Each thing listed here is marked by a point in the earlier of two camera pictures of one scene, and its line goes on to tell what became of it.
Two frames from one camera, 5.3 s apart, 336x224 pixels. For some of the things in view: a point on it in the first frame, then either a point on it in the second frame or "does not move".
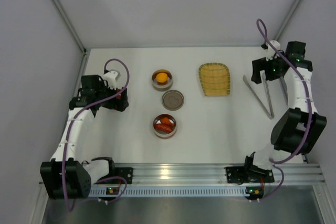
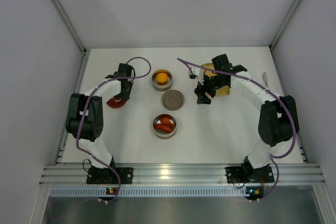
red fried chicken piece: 166,120 does not move
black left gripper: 119,102 -> 123,94
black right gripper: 261,64 -> 203,91
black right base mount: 248,174 does not move
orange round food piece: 161,77 does not move
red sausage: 168,128 does not move
